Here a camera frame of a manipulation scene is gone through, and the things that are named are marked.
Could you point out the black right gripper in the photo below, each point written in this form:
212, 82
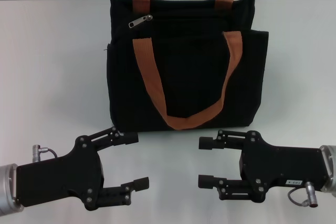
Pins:
283, 166

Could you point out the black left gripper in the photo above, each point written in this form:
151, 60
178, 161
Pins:
57, 179

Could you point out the silver metal zipper pull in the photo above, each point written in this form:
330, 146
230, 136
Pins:
136, 22

